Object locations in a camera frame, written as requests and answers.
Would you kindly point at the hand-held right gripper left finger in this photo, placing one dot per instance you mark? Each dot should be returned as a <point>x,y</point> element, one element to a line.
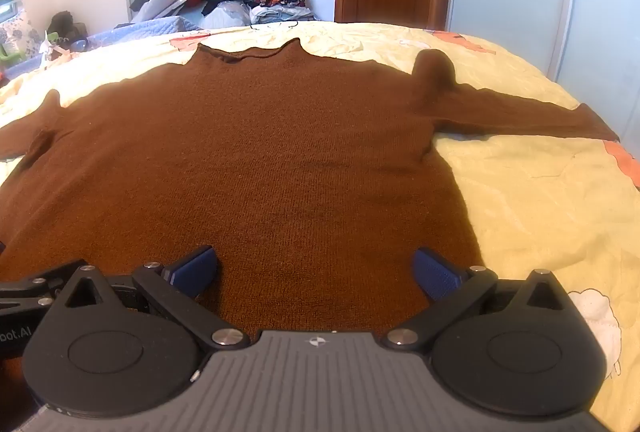
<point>197,269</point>

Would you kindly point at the floral pillow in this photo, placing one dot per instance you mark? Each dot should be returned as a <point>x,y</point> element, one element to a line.
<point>20,35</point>

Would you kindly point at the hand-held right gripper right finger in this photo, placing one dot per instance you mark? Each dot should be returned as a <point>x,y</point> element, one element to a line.
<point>435,274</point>

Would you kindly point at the white crumpled paper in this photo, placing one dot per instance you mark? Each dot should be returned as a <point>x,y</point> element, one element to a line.
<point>50,47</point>

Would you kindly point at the dark plush toy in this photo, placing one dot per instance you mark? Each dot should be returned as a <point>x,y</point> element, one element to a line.
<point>67,27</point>

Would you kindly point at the yellow printed bed quilt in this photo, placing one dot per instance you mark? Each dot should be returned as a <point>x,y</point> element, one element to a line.
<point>540,212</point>

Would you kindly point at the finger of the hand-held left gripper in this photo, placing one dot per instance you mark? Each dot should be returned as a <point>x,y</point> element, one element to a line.
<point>30,284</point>

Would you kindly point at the brown knit sweater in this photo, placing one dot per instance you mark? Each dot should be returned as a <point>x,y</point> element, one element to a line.
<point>275,162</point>

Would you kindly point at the white window frame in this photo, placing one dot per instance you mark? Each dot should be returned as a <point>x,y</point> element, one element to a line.
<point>7,10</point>

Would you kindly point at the blue quilted blanket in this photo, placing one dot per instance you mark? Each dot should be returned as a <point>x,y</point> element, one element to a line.
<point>150,27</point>

